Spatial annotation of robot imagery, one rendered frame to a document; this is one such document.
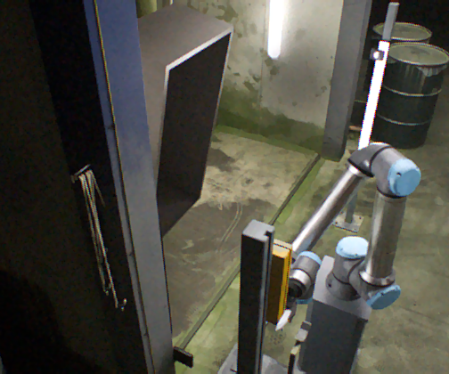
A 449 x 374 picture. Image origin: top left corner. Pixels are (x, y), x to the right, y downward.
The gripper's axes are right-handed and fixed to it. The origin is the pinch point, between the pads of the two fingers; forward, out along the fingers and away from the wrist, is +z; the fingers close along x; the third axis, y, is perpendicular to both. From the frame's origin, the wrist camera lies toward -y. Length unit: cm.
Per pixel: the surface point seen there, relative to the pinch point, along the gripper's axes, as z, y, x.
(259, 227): 17, -55, 0
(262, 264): 20, -48, -3
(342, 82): -276, 32, 56
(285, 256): 13.4, -45.3, -6.2
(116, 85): 5, -74, 47
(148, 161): -4, -46, 47
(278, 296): 14.1, -31.8, -5.8
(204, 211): -150, 105, 117
